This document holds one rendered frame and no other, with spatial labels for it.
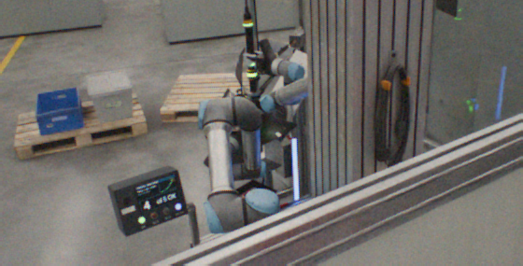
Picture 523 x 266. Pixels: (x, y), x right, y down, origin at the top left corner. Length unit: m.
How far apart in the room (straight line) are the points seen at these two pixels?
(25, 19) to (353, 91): 8.65
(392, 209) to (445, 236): 0.17
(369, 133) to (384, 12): 0.33
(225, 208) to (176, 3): 6.31
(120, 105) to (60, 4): 4.48
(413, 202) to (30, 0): 9.28
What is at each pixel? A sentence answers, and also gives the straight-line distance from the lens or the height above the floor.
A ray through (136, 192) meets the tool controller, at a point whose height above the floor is 1.22.
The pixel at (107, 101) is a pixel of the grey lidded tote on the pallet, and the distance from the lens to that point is 5.39.
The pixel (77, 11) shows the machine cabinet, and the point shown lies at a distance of 9.67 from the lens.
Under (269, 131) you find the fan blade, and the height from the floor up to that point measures 1.18.
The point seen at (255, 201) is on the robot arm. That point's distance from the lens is 1.88.
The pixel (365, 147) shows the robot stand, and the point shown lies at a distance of 1.53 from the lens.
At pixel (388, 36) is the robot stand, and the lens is 1.45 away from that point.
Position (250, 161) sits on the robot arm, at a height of 1.17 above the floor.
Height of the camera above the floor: 2.31
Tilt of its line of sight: 25 degrees down
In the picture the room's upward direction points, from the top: 4 degrees counter-clockwise
